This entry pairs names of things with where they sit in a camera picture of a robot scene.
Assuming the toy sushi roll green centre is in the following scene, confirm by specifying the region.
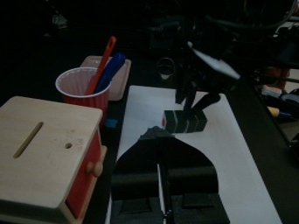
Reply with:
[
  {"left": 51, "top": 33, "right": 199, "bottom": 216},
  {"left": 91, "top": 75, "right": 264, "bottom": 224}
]
[{"left": 161, "top": 108, "right": 210, "bottom": 135}]

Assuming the grey metal frame bracket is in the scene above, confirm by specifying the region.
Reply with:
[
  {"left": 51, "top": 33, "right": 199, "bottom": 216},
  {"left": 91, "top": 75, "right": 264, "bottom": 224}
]
[{"left": 51, "top": 12, "right": 69, "bottom": 30}]

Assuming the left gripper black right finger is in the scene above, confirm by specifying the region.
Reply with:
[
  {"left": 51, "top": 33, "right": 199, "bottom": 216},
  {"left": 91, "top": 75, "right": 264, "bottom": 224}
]
[{"left": 155, "top": 125, "right": 231, "bottom": 224}]

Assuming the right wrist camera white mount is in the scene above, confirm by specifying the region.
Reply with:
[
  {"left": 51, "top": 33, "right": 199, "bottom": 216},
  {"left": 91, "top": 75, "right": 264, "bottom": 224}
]
[{"left": 185, "top": 40, "right": 242, "bottom": 81}]

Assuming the red ribbed plastic cup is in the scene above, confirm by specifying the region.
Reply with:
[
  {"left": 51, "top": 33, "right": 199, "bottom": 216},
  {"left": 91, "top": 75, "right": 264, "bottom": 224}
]
[{"left": 53, "top": 66, "right": 113, "bottom": 117}]

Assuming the wooden box with red drawer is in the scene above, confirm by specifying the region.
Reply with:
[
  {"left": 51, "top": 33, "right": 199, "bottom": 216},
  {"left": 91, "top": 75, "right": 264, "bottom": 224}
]
[{"left": 0, "top": 95, "right": 108, "bottom": 224}]

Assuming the yellow handled background tool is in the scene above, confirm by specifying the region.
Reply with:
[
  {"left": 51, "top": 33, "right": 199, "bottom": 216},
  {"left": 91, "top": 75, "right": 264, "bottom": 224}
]
[{"left": 267, "top": 106, "right": 294, "bottom": 119}]

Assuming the small black and white object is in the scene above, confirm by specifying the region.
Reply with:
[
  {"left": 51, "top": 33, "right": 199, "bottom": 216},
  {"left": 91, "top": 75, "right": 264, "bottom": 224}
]
[{"left": 156, "top": 56, "right": 177, "bottom": 82}]

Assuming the small blue block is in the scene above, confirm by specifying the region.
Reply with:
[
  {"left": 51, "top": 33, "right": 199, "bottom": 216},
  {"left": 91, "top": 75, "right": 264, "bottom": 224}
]
[{"left": 104, "top": 117, "right": 119, "bottom": 130}]

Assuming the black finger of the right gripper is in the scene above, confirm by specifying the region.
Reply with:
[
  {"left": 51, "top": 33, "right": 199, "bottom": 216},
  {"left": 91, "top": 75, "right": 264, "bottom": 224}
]
[
  {"left": 173, "top": 74, "right": 199, "bottom": 114},
  {"left": 191, "top": 92, "right": 222, "bottom": 114}
]

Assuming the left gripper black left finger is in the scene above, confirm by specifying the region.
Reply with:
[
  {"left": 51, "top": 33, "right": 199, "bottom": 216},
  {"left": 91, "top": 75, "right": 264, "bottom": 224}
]
[{"left": 109, "top": 125, "right": 164, "bottom": 224}]

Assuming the white cutting board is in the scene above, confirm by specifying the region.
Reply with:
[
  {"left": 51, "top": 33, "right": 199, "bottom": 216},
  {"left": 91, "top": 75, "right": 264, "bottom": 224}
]
[{"left": 104, "top": 85, "right": 284, "bottom": 224}]

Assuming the red background object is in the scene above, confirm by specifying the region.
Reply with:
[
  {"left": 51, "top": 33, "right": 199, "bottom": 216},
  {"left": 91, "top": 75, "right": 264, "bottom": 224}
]
[{"left": 258, "top": 66, "right": 291, "bottom": 86}]

